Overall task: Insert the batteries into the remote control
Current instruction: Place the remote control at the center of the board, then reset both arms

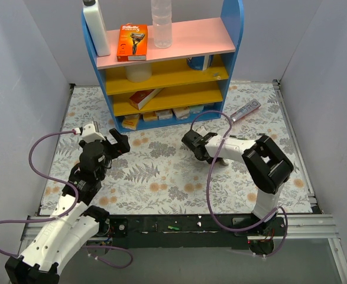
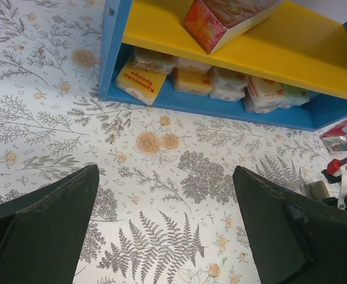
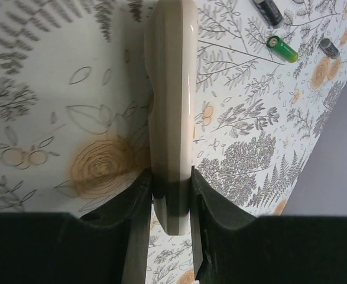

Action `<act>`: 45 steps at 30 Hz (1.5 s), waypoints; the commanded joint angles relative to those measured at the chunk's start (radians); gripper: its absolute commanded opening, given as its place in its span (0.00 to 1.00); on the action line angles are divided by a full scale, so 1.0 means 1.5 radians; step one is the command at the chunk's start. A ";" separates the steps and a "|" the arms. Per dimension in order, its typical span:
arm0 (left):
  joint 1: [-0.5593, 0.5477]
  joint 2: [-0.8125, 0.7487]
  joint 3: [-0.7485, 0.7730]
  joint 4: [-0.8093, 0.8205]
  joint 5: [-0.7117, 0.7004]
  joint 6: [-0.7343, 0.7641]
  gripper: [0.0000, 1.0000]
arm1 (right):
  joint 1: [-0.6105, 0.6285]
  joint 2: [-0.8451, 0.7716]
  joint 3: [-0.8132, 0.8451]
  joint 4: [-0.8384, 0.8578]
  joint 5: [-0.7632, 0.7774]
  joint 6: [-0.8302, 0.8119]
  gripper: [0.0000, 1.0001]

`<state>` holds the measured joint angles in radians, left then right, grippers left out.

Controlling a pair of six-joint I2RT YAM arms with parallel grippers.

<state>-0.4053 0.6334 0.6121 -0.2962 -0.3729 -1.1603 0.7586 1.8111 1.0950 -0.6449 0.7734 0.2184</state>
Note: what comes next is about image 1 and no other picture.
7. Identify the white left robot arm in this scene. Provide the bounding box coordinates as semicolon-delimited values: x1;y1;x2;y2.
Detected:
5;123;130;283

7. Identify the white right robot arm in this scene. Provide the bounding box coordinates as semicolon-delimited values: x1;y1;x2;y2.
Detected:
181;130;294;235

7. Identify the green teal sponge pack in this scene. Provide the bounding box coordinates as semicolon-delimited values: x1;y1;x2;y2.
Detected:
189;105;204;114

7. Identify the red and white sponge pack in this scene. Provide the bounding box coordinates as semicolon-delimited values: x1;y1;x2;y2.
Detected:
173;106;190;120

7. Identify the yellow wrapped sponge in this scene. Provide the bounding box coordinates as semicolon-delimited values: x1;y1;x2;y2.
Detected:
142;111;158;122

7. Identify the white wrapped sponge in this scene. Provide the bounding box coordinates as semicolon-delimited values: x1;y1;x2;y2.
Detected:
155;109;173;120

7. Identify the floral patterned table mat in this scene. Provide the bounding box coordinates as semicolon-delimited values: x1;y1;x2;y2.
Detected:
38;82;313;215

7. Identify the red tea box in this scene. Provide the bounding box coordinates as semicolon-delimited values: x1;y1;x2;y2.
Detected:
129;88;163;110

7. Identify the blue and yellow shelf unit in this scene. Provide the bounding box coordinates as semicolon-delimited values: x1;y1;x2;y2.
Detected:
82;1;244;132

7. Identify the silver toothpaste box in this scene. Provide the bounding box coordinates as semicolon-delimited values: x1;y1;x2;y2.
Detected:
230;99;261;122

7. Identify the beige paper towel roll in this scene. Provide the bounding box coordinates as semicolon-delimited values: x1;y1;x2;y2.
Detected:
125;63;152;83

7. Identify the orange Gillette razor box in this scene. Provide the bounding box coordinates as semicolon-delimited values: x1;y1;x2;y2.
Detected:
116;24;148;62

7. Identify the clear plastic water bottle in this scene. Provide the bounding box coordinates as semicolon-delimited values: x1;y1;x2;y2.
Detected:
151;0;173;49

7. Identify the white plastic bottle black cap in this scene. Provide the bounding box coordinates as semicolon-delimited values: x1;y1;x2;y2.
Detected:
83;0;111;57

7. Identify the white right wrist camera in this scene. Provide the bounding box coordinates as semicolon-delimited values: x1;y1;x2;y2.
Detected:
196;126;208;136

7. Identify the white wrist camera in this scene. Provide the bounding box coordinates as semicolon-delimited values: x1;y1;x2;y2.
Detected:
73;121;105;143
196;126;208;136

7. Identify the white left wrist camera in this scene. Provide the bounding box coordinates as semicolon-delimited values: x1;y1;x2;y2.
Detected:
73;121;105;143

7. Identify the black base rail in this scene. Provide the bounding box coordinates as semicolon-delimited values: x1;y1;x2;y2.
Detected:
87;214;285;251

